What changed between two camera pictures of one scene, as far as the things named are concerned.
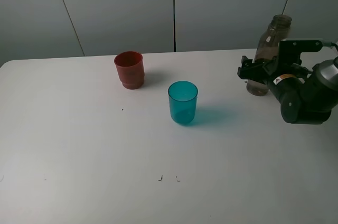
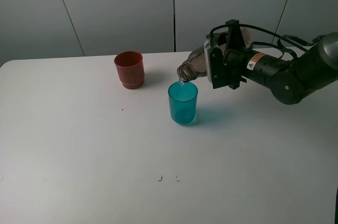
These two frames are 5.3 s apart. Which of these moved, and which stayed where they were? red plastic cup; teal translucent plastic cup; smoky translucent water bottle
Moved: smoky translucent water bottle
Stayed: teal translucent plastic cup; red plastic cup
